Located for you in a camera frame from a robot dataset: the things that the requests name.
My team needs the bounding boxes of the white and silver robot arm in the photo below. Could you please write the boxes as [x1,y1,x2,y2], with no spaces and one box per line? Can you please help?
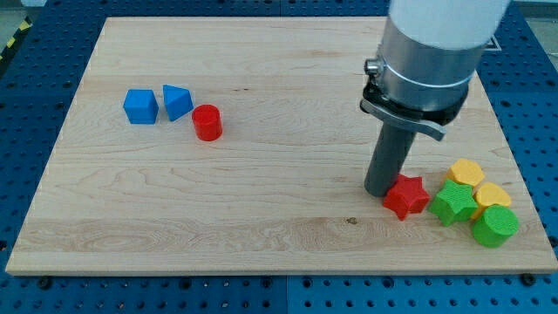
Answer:
[361,0,510,140]

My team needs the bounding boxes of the blue triangular prism block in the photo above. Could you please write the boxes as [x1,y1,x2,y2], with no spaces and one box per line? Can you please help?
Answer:
[163,85,194,121]

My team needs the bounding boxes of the blue cube block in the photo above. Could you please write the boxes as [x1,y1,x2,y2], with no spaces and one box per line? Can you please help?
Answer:
[123,89,159,124]

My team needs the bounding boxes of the green cylinder block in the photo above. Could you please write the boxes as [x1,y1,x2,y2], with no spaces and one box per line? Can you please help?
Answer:
[472,205,520,249]

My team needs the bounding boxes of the yellow heart block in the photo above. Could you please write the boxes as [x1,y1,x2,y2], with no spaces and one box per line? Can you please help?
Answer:
[470,182,512,220]

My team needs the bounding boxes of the red cylinder block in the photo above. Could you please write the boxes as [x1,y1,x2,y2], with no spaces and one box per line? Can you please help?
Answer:
[192,104,222,141]

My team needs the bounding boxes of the green star block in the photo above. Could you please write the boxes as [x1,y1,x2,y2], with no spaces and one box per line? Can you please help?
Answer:
[428,179,478,227]

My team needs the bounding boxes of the yellow hexagon block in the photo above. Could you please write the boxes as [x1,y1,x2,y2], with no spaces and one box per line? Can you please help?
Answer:
[445,159,485,188]

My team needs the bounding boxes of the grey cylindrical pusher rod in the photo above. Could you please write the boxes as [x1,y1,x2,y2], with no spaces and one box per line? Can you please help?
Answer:
[364,124,416,197]

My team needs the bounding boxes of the red star block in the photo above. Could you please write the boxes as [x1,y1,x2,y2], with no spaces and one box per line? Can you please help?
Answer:
[383,174,431,221]

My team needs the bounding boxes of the light wooden board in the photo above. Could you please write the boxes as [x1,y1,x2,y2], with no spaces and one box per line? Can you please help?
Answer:
[6,17,557,276]

